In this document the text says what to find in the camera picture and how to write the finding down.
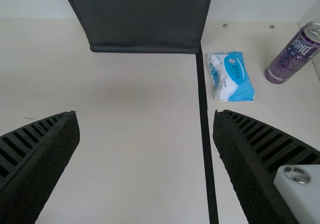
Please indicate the blue white wet wipes pack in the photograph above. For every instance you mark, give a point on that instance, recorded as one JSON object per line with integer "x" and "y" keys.
{"x": 232, "y": 76}

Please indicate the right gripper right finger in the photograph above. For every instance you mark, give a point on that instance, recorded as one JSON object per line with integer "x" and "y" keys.
{"x": 255, "y": 159}

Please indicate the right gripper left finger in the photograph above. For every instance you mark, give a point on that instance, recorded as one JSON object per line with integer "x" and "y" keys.
{"x": 37, "y": 159}

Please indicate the purple can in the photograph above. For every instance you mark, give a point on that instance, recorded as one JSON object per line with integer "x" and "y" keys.
{"x": 290, "y": 58}

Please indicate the black strip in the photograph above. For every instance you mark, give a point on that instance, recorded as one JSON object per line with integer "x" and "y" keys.
{"x": 206, "y": 133}

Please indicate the dark grey bag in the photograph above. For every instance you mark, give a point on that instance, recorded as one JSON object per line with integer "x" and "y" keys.
{"x": 145, "y": 18}

